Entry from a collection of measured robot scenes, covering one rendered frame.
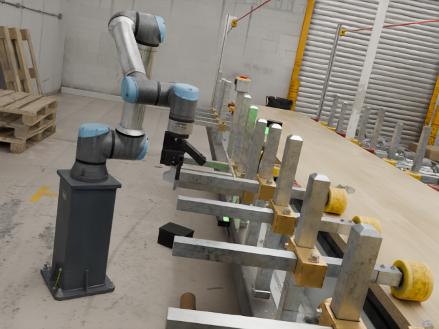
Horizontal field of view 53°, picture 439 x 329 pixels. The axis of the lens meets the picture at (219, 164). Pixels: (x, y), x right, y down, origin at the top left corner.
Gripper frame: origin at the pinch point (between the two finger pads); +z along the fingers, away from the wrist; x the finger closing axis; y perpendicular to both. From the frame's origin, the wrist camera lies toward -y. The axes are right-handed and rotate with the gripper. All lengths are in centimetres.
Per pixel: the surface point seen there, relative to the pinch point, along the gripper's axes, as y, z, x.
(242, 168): -27.2, -4.2, -27.3
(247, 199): -26.1, -1.1, 4.9
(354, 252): -25, -25, 98
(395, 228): -68, -8, 32
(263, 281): -27, 7, 48
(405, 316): -46, -8, 83
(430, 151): -467, 51, -623
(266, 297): -29, 12, 48
